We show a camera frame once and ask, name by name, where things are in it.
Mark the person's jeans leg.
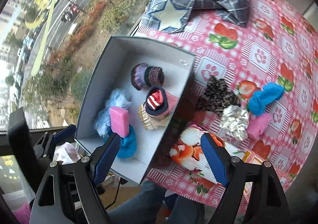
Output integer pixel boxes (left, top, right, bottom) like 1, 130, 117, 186
108, 180, 205, 223

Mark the grey open storage box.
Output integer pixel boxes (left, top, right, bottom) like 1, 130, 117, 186
75, 36, 195, 185

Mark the pink sponge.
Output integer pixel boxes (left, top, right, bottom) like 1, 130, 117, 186
246, 112, 272, 141
110, 106, 129, 138

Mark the white dotted scrunchie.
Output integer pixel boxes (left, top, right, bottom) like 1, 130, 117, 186
220, 105, 250, 141

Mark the leopard print scrunchie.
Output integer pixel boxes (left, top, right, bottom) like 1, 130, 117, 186
196, 75, 241, 117

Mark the blue cloth in box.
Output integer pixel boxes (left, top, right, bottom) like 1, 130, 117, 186
106, 125, 137, 159

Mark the pink navy striped sock roll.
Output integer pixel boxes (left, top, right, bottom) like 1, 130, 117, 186
144, 86, 178, 119

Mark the white plastic bag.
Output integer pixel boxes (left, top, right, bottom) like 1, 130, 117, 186
53, 142, 81, 165

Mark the beige ruffled sock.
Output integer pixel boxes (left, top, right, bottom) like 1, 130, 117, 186
138, 105, 170, 130

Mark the purple knitted sock roll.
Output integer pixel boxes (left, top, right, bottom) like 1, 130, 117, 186
130, 63, 165, 90

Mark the light blue fluffy cloth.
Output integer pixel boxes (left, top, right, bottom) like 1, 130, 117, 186
94, 88, 132, 138

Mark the pink strawberry tablecloth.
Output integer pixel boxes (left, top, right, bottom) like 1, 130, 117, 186
136, 0, 317, 189

